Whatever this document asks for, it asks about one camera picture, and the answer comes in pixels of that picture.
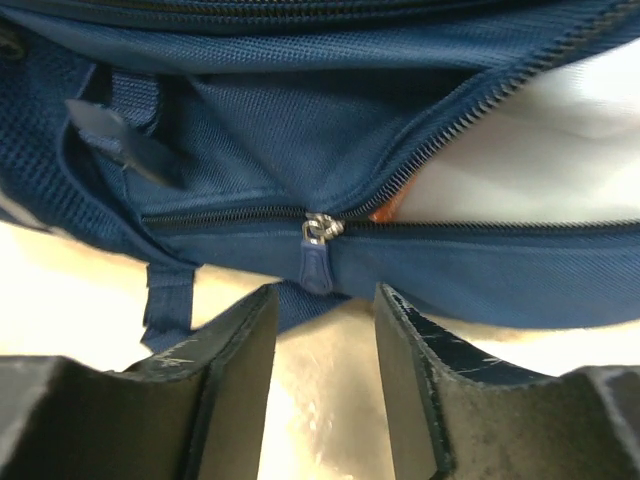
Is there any navy blue school backpack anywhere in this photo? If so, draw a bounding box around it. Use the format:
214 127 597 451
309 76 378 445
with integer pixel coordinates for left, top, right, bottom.
1 1 639 350

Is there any orange 78-storey treehouse book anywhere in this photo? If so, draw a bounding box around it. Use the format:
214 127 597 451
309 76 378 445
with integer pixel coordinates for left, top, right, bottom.
369 179 415 223

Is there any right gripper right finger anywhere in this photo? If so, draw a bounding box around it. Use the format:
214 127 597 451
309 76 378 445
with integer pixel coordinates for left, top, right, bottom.
374 285 639 480

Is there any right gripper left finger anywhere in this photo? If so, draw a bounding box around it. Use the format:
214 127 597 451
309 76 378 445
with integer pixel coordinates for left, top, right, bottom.
1 286 278 479

